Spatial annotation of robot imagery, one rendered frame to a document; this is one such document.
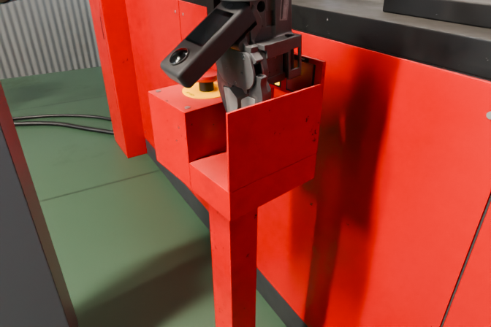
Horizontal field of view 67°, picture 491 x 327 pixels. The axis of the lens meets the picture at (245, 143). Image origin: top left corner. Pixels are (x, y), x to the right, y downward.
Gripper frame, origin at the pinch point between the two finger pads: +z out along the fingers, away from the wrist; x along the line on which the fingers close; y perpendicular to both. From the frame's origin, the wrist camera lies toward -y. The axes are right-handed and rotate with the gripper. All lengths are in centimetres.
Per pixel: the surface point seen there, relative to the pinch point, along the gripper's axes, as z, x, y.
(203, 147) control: 0.9, 4.5, -4.1
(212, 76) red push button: -7.4, 8.0, 1.0
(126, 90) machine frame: 39, 132, 31
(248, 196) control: 4.3, -4.9, -4.0
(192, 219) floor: 75, 70, 23
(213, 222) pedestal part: 17.1, 6.6, -2.9
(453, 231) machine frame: 13.8, -21.9, 19.4
